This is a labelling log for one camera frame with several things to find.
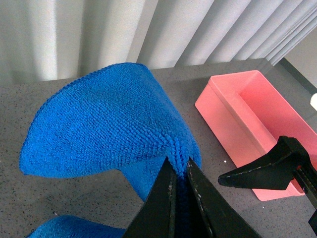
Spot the pink plastic bin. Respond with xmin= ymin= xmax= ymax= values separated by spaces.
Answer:
xmin=194 ymin=69 xmax=317 ymax=201

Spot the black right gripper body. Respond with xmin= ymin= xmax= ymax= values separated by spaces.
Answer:
xmin=291 ymin=142 xmax=317 ymax=235

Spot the white pleated curtain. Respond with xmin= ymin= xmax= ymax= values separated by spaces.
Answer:
xmin=0 ymin=0 xmax=317 ymax=85

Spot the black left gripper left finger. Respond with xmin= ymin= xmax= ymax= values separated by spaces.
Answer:
xmin=123 ymin=158 xmax=177 ymax=238

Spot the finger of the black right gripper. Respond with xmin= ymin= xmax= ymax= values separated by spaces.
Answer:
xmin=218 ymin=136 xmax=301 ymax=190

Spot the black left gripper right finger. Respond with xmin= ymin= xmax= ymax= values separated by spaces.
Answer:
xmin=187 ymin=159 xmax=260 ymax=238

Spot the blue microfiber cloth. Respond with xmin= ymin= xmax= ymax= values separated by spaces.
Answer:
xmin=19 ymin=63 xmax=201 ymax=238

